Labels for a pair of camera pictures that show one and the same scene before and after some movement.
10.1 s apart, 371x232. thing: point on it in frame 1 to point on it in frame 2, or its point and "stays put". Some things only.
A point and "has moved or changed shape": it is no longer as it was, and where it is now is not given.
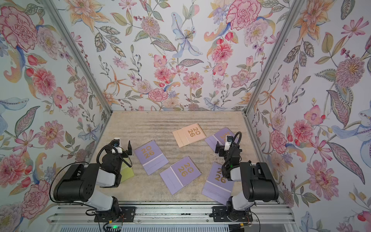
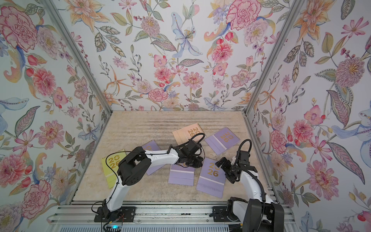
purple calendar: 220,137 stays put
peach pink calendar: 188,134 stays put
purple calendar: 216,186 has moved or changed shape
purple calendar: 179,174 has moved or changed shape
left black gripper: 125,153 to 199,163
